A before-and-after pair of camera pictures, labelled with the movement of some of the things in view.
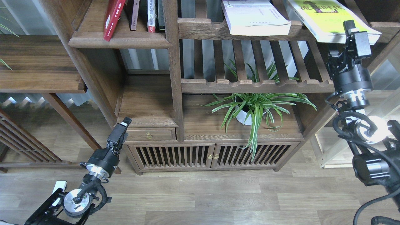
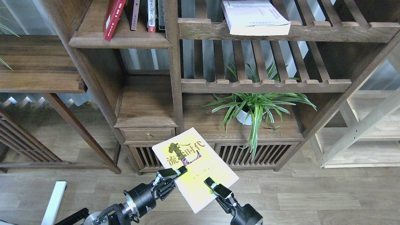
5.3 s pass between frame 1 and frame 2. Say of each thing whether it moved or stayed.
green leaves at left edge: stayed
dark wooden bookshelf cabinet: stayed
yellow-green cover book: moved
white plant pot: stayed
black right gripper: moved
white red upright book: stayed
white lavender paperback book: stayed
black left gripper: moved
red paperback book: stayed
